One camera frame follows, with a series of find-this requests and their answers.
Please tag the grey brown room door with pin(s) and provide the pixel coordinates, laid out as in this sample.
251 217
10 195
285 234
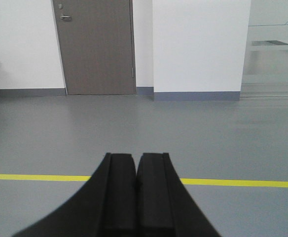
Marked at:
97 46

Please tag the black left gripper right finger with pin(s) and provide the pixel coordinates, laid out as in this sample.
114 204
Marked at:
165 207

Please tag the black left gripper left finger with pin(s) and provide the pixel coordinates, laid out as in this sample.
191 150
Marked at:
105 206

